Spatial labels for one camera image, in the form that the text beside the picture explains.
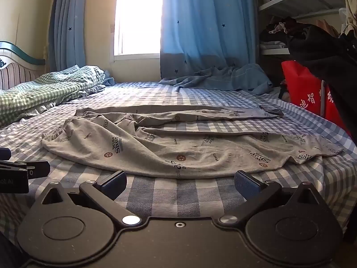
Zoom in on striped bed headboard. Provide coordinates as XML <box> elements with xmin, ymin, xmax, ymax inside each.
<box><xmin>0</xmin><ymin>40</ymin><xmax>46</xmax><ymax>91</ymax></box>

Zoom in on narrow blue star curtain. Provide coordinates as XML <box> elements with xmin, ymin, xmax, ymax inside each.
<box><xmin>49</xmin><ymin>0</ymin><xmax>87</xmax><ymax>74</ymax></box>

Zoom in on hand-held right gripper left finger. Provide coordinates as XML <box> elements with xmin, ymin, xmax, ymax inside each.
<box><xmin>41</xmin><ymin>170</ymin><xmax>141</xmax><ymax>227</ymax></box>

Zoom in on blue plaid bed sheet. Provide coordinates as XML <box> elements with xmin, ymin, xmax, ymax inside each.
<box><xmin>0</xmin><ymin>81</ymin><xmax>357</xmax><ymax>246</ymax></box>

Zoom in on grey printed pants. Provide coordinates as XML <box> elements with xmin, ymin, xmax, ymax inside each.
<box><xmin>41</xmin><ymin>105</ymin><xmax>344</xmax><ymax>180</ymax></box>

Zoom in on bright window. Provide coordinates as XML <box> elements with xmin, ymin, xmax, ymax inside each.
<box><xmin>113</xmin><ymin>0</ymin><xmax>165</xmax><ymax>62</ymax></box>

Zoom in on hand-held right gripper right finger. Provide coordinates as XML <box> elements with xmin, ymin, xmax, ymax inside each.
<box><xmin>218</xmin><ymin>170</ymin><xmax>321</xmax><ymax>226</ymax></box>

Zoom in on pile of dark clothes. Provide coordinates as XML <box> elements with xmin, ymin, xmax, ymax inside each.
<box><xmin>259</xmin><ymin>16</ymin><xmax>307</xmax><ymax>51</ymax></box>

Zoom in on white shelf unit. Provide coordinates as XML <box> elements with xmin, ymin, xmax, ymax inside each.
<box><xmin>256</xmin><ymin>0</ymin><xmax>349</xmax><ymax>56</ymax></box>

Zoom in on wide blue star curtain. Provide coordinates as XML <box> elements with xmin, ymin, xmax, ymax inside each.
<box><xmin>160</xmin><ymin>0</ymin><xmax>258</xmax><ymax>86</ymax></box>

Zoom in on red bag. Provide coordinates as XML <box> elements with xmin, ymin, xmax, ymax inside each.
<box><xmin>281</xmin><ymin>60</ymin><xmax>352</xmax><ymax>135</ymax></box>

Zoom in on green checked quilt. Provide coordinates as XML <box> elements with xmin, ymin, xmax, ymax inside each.
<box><xmin>0</xmin><ymin>65</ymin><xmax>115</xmax><ymax>127</ymax></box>

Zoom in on black garment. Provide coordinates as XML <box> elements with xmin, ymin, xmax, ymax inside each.
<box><xmin>289</xmin><ymin>24</ymin><xmax>357</xmax><ymax>146</ymax></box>

